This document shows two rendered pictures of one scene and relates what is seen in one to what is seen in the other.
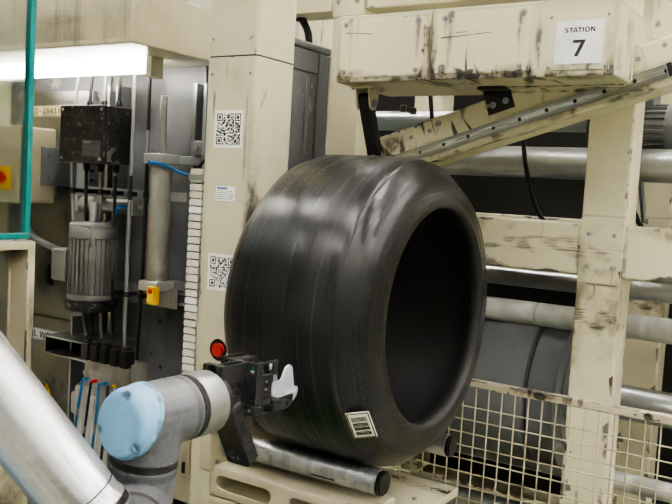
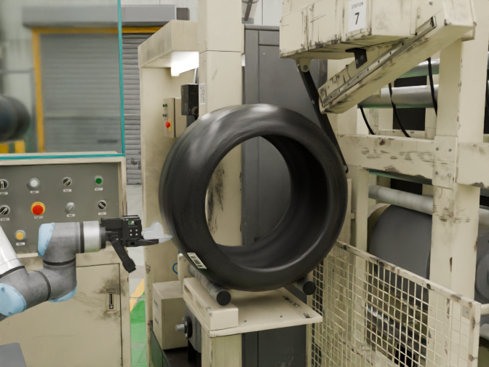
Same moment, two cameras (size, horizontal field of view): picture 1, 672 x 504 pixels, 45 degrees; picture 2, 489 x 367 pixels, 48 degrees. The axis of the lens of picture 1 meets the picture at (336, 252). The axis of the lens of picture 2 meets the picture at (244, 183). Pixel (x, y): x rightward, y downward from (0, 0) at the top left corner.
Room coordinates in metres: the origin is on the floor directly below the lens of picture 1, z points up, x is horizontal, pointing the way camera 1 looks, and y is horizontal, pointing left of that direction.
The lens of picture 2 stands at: (0.20, -1.11, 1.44)
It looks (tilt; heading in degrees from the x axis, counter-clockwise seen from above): 7 degrees down; 38
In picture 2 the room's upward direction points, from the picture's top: straight up
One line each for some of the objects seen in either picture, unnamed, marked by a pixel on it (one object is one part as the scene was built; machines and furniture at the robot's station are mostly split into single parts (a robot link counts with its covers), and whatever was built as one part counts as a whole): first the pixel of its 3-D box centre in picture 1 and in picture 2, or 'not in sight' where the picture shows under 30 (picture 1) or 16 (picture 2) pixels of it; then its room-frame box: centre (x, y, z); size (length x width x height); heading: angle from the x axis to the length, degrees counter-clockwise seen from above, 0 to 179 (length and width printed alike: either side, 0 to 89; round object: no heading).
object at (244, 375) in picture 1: (236, 388); (121, 232); (1.20, 0.14, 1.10); 0.12 x 0.08 x 0.09; 147
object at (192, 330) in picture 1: (201, 281); not in sight; (1.73, 0.28, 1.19); 0.05 x 0.04 x 0.48; 148
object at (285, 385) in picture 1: (286, 382); (158, 232); (1.28, 0.07, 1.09); 0.09 x 0.03 x 0.06; 147
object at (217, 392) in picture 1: (197, 402); (92, 236); (1.13, 0.18, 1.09); 0.10 x 0.05 x 0.09; 57
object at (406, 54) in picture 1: (486, 53); (352, 26); (1.77, -0.30, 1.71); 0.61 x 0.25 x 0.15; 58
